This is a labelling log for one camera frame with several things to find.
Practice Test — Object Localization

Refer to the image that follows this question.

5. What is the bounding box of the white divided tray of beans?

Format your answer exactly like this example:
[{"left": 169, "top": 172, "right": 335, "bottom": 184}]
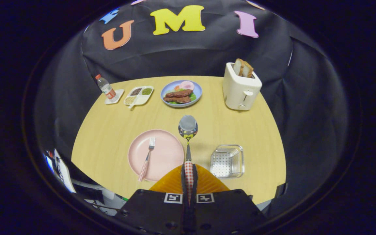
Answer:
[{"left": 124, "top": 86, "right": 154, "bottom": 108}]

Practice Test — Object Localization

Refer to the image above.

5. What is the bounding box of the toast bread slice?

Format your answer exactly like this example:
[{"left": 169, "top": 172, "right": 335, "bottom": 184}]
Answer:
[
  {"left": 233, "top": 58, "right": 245, "bottom": 76},
  {"left": 243, "top": 61, "right": 254, "bottom": 78}
]

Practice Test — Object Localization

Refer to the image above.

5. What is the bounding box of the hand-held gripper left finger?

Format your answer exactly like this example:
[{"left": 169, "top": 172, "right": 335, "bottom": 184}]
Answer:
[{"left": 115, "top": 164, "right": 190, "bottom": 235}]

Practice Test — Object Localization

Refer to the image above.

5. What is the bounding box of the spoon with checkered handle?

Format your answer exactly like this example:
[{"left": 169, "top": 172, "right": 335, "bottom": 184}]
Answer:
[{"left": 178, "top": 115, "right": 198, "bottom": 205}]

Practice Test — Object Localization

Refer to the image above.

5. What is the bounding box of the blue plate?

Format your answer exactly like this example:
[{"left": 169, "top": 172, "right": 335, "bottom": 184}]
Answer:
[{"left": 161, "top": 80, "right": 203, "bottom": 108}]

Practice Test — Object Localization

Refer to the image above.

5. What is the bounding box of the brown meat slice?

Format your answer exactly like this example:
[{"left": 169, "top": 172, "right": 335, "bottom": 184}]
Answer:
[
  {"left": 165, "top": 89, "right": 193, "bottom": 98},
  {"left": 163, "top": 96, "right": 192, "bottom": 104}
]

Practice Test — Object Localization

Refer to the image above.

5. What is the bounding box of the clear water bottle red cap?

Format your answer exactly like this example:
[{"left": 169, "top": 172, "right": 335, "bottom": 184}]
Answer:
[{"left": 95, "top": 74, "right": 117, "bottom": 100}]

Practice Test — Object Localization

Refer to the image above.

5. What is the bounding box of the white square coaster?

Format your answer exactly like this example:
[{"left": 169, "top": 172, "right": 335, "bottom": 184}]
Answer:
[{"left": 105, "top": 89, "right": 125, "bottom": 105}]

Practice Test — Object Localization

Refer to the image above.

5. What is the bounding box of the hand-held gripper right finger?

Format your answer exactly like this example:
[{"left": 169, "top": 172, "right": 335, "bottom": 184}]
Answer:
[{"left": 191, "top": 164, "right": 267, "bottom": 235}]

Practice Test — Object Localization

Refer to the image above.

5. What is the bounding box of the white toaster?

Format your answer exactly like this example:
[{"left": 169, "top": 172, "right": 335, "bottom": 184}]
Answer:
[{"left": 222, "top": 62, "right": 262, "bottom": 111}]

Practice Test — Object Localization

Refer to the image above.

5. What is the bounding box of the fork with checkered handle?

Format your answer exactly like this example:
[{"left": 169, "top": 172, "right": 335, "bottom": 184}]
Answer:
[{"left": 138, "top": 137, "right": 156, "bottom": 182}]

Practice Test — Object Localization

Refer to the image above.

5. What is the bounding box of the metal mesh basket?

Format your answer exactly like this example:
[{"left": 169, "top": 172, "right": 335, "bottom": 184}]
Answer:
[{"left": 210, "top": 145, "right": 244, "bottom": 179}]

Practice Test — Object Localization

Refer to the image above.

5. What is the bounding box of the pink plate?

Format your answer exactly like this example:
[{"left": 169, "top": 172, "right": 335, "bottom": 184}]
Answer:
[{"left": 128, "top": 129, "right": 185, "bottom": 182}]

